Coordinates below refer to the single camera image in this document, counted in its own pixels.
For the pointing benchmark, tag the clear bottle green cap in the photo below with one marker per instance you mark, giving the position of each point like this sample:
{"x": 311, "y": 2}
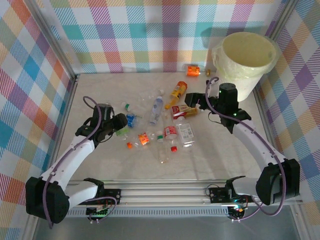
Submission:
{"x": 127, "y": 107}

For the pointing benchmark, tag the crushed bottle green label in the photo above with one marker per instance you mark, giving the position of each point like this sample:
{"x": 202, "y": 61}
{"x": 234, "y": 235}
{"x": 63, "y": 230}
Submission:
{"x": 122, "y": 131}

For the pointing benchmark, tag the crushed bottle blue label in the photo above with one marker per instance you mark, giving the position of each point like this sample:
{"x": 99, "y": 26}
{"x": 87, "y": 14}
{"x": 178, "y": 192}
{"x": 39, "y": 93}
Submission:
{"x": 131, "y": 120}

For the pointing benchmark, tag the brown tea bottle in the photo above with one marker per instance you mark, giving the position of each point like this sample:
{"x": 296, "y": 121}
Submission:
{"x": 192, "y": 113}

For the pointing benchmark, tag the crushed bottle orange label cap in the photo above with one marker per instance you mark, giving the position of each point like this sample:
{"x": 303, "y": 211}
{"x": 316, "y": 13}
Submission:
{"x": 143, "y": 138}

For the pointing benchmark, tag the red white label bottle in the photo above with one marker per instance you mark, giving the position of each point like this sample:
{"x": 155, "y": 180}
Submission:
{"x": 178, "y": 112}

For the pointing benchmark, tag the orange juice bottle yellow label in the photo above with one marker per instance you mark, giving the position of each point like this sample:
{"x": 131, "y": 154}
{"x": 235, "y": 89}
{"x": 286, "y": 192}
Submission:
{"x": 178, "y": 90}

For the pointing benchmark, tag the clear bottle pale blue label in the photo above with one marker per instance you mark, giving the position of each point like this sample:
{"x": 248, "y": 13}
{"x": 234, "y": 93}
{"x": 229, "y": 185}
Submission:
{"x": 156, "y": 110}

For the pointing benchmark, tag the clear bottle white printed label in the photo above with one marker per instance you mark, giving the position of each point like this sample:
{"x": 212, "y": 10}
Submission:
{"x": 186, "y": 133}

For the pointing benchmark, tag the red label bottle red cap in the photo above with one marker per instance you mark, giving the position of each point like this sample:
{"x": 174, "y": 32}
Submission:
{"x": 170, "y": 131}

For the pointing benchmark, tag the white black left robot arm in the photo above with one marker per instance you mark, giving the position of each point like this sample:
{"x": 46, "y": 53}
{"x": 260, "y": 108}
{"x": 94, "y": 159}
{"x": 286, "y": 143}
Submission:
{"x": 75, "y": 155}

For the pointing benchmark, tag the white ribbed plastic bin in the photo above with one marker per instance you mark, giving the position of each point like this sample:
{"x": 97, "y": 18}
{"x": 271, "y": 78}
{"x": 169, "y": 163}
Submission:
{"x": 242, "y": 87}

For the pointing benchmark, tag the yellow-green plastic bin liner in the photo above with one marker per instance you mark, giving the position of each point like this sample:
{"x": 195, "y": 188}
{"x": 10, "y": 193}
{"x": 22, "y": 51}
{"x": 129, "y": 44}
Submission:
{"x": 250, "y": 50}

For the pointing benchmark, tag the clear crushed bottle white cap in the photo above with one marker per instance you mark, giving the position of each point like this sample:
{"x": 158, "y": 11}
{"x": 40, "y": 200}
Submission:
{"x": 150, "y": 95}

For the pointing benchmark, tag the clear bottle green-banded white cap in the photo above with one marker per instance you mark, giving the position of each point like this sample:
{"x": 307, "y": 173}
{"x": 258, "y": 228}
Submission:
{"x": 162, "y": 152}

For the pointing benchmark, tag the left circuit board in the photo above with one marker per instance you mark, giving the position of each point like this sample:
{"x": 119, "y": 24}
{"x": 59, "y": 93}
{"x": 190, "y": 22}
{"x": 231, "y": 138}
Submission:
{"x": 97, "y": 212}

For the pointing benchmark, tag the circuit board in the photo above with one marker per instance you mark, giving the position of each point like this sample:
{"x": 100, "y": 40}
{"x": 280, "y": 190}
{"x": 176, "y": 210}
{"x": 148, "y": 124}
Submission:
{"x": 237, "y": 211}
{"x": 97, "y": 212}

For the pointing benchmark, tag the right circuit board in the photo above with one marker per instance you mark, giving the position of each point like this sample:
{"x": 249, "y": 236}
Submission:
{"x": 237, "y": 211}

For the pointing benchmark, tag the aluminium left side rail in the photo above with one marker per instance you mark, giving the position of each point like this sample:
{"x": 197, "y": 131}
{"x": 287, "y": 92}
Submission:
{"x": 63, "y": 120}

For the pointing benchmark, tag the aluminium right side rail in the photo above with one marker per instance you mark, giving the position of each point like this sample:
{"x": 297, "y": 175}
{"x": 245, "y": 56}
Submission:
{"x": 268, "y": 125}

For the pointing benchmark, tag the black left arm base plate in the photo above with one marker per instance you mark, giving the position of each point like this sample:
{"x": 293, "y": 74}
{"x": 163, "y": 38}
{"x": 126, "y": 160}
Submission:
{"x": 113, "y": 196}

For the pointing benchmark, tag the aluminium left frame post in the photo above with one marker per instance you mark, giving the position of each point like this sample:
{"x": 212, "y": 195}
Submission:
{"x": 52, "y": 40}

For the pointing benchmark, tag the aluminium frame post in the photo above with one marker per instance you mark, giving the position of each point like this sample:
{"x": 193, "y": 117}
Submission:
{"x": 52, "y": 40}
{"x": 282, "y": 20}

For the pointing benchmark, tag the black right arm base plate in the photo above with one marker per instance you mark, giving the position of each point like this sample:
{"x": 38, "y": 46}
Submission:
{"x": 217, "y": 195}

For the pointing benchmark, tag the aluminium right frame post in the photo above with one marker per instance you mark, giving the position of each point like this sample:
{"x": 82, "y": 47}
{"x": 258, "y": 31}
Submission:
{"x": 282, "y": 20}

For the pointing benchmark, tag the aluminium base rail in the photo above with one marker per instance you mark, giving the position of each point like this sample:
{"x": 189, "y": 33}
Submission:
{"x": 162, "y": 193}

